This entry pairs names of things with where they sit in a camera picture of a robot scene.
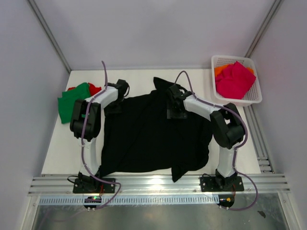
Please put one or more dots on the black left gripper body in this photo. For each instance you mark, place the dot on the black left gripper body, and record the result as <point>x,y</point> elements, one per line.
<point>123,98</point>

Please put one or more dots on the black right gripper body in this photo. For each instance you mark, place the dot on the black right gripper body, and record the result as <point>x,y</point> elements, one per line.
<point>172,112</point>

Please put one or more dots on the black t shirt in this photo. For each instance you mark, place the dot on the black t shirt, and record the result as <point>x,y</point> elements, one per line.
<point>140,138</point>

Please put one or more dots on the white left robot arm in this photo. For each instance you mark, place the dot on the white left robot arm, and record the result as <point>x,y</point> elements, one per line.
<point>86,124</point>

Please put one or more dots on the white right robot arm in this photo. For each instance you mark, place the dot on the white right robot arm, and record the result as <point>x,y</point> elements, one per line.
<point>229,130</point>

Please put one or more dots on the red t shirt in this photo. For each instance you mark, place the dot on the red t shirt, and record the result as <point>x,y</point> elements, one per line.
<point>94,88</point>

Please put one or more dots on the orange t shirt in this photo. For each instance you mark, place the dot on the orange t shirt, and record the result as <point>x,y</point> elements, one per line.
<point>218,70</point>

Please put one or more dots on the green t shirt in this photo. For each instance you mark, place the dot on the green t shirt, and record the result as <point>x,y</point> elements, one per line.
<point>66,102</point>

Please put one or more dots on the pink t shirt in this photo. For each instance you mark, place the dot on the pink t shirt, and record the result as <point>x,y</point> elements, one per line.
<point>234,81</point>

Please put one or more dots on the white plastic basket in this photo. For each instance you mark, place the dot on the white plastic basket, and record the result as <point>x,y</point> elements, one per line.
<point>253,96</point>

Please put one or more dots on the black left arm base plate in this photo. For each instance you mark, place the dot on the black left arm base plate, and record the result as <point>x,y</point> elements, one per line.
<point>89,185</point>

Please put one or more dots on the left rear frame post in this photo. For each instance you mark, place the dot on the left rear frame post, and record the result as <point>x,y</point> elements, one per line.
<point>44,25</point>

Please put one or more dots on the frame post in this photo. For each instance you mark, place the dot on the frame post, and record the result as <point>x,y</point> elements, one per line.
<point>264,27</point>
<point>44,25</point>

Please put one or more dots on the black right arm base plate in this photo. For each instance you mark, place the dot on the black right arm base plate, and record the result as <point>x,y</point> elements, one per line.
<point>211,183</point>

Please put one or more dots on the grey slotted cable duct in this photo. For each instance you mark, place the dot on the grey slotted cable duct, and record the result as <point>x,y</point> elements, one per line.
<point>129,200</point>

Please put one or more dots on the aluminium front rail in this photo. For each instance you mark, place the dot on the aluminium front rail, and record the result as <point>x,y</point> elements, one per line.
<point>153,184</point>

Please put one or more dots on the right rear frame post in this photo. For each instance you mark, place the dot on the right rear frame post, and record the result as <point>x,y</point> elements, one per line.
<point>264,27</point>

